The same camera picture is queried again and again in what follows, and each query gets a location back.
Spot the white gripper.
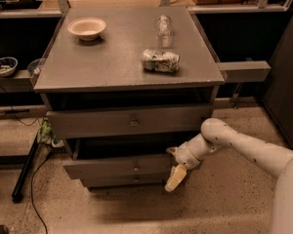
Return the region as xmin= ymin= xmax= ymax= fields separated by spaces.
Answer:
xmin=165 ymin=134 xmax=223 ymax=192

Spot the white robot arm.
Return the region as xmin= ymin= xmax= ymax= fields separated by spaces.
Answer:
xmin=165 ymin=118 xmax=293 ymax=234

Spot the grey top drawer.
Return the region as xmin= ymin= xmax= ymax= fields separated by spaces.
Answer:
xmin=47 ymin=104 xmax=212 ymax=138

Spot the grey drawer cabinet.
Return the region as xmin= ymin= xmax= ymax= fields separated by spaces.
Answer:
xmin=32 ymin=6 xmax=226 ymax=191

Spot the crushed green white can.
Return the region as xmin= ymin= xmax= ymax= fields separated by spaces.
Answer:
xmin=142 ymin=49 xmax=180 ymax=73

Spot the grey side shelf block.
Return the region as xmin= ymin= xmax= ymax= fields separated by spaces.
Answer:
xmin=217 ymin=60 xmax=271 ymax=83

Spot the green white bag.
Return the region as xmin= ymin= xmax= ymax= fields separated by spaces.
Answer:
xmin=37 ymin=118 xmax=64 ymax=148

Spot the clear plastic bottle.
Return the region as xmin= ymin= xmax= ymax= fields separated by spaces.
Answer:
xmin=157 ymin=15 xmax=172 ymax=48

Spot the beige bowl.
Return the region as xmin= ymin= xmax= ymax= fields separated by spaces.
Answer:
xmin=67 ymin=18 xmax=106 ymax=41

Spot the black pole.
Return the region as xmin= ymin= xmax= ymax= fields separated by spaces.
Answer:
xmin=12 ymin=138 xmax=38 ymax=203

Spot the clear glass bowl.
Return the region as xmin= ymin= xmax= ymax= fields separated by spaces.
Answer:
xmin=27 ymin=58 xmax=45 ymax=76

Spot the grey left counter shelf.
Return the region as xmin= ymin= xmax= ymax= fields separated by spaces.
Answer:
xmin=0 ymin=70 xmax=32 ymax=94

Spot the blue patterned bowl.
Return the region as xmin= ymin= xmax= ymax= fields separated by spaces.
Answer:
xmin=0 ymin=57 xmax=19 ymax=77

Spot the black floor cable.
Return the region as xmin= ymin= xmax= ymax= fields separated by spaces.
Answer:
xmin=29 ymin=151 xmax=53 ymax=234

